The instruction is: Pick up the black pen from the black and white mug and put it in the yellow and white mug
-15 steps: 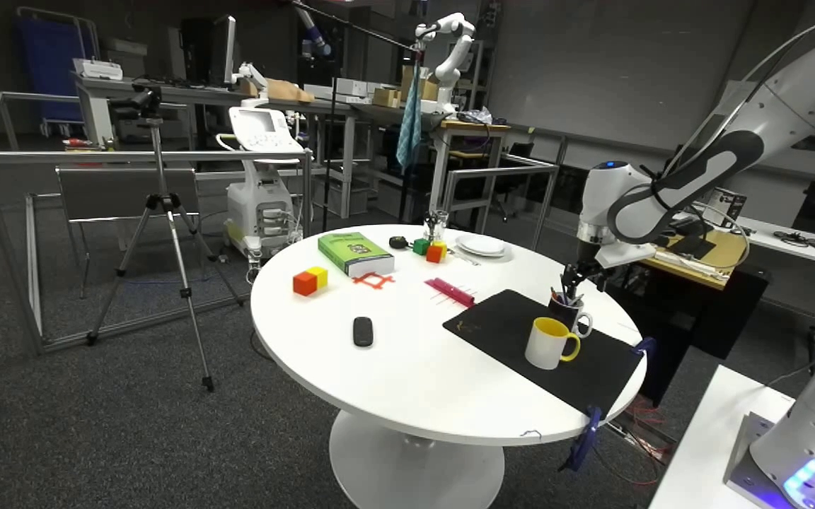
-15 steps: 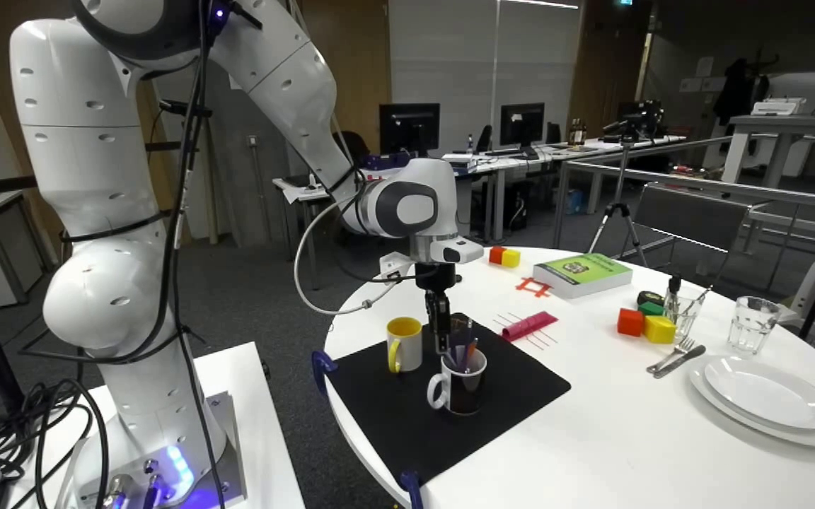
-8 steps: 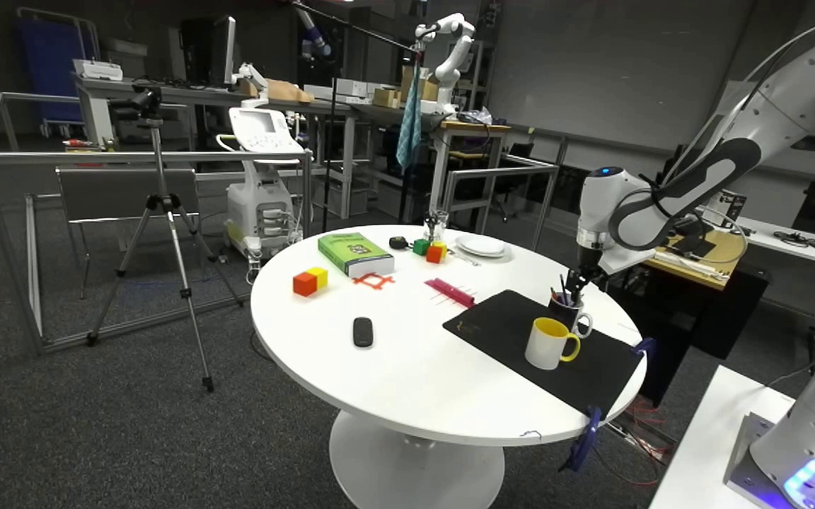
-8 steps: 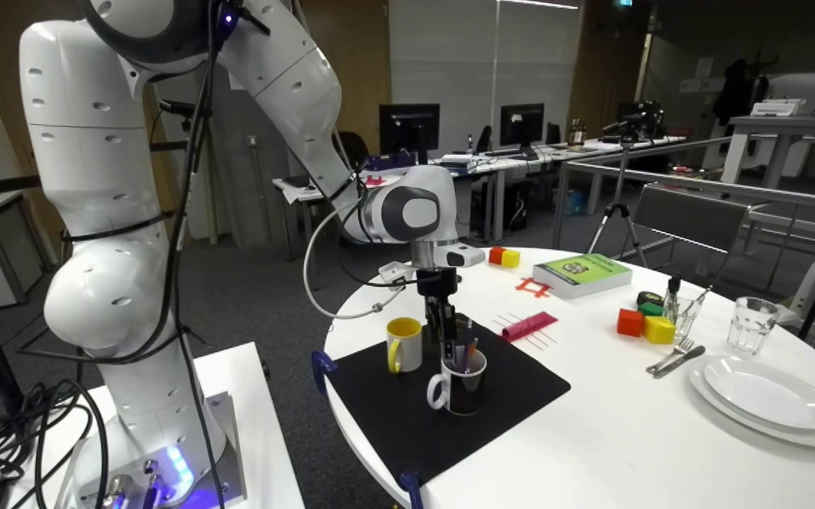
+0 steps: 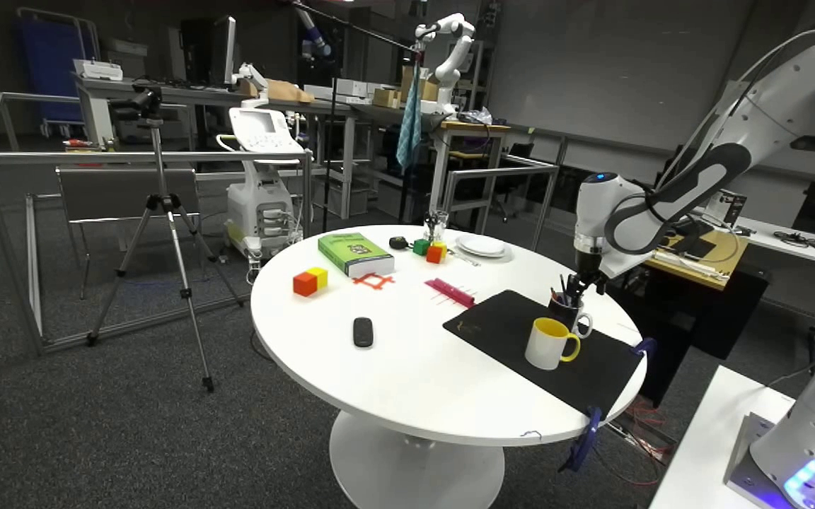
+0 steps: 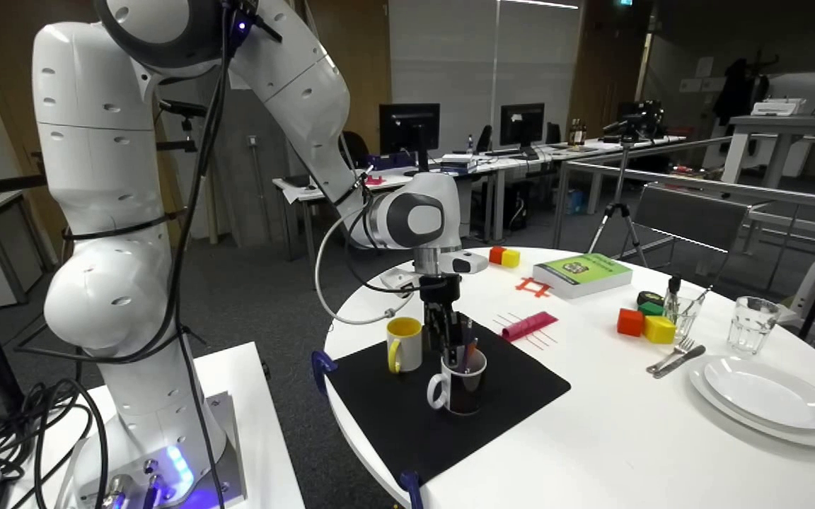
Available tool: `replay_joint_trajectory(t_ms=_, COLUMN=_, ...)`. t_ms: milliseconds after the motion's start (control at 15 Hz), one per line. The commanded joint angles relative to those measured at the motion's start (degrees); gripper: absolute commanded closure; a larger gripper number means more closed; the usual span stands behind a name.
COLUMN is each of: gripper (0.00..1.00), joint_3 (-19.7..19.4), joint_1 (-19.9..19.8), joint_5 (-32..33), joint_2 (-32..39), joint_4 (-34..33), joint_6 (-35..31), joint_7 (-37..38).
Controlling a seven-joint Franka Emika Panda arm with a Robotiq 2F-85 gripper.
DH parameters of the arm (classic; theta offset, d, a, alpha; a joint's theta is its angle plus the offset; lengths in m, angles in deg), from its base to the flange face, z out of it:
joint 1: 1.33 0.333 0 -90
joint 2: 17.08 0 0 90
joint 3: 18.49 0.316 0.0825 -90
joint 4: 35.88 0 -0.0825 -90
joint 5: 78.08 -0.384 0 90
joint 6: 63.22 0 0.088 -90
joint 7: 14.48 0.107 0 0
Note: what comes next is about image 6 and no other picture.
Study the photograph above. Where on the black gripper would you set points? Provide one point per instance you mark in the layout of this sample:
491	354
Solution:
440	298

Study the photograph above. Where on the black pen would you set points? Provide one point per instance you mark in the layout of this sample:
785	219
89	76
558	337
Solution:
466	335

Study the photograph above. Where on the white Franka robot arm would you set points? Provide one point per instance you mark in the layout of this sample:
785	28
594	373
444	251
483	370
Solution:
113	234

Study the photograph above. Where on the yellow and white mug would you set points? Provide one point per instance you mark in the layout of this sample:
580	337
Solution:
405	346

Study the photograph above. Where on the orange pen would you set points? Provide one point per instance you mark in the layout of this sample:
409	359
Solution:
474	357

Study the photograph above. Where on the black and white mug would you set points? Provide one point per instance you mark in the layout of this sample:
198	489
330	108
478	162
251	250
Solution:
461	390

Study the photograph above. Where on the black rectangular mat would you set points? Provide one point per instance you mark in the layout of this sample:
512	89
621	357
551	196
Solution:
444	424

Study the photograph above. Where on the pink flat ruler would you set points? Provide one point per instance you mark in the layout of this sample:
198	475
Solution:
531	326

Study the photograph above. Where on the small orange cube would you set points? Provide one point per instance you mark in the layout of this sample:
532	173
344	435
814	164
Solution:
495	255

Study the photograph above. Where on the small yellow cube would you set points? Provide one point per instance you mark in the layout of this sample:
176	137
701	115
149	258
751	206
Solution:
510	258

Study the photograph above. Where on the blue tape strip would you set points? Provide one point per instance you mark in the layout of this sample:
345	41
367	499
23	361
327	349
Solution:
320	367
415	493

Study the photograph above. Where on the green book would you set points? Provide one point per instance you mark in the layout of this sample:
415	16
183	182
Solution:
583	272

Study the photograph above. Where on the red and yellow blocks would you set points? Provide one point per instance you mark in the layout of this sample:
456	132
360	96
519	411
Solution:
630	323

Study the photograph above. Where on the long white office desk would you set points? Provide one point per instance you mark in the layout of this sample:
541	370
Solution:
521	164

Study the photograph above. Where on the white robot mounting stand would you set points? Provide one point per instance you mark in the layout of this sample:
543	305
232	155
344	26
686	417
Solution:
256	424

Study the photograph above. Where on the green block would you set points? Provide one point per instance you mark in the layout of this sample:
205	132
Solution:
651	309

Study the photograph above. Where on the black computer monitor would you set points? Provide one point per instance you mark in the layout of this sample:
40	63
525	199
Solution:
521	124
409	127

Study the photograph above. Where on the large yellow cube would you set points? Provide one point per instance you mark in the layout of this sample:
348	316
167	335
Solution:
661	329

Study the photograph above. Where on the silver fork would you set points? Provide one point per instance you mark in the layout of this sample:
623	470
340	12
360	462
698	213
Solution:
668	359

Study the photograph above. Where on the black marker in glass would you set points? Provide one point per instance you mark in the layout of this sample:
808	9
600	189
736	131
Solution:
674	298

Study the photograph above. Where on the silver knife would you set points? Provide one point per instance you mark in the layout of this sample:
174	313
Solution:
684	359

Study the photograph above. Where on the clear glass holding utensils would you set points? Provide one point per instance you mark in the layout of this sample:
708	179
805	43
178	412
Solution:
688	326

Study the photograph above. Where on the grey chair back panel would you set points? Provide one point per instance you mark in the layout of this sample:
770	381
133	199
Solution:
692	219

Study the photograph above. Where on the empty clear glass tumbler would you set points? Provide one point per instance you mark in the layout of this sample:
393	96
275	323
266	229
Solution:
751	329

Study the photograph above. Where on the small white plate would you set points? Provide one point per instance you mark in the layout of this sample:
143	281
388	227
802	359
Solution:
770	390

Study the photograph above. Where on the large white plate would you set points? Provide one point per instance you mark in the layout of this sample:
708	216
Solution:
805	435

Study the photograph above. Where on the white side desk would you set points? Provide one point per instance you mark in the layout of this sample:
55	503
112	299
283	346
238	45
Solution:
785	127

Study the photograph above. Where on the red plastic frame piece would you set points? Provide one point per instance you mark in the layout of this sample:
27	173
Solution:
532	287

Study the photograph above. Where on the black camera tripod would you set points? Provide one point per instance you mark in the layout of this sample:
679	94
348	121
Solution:
617	220

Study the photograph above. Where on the grey metal railing frame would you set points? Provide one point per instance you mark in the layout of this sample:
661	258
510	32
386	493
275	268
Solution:
708	186

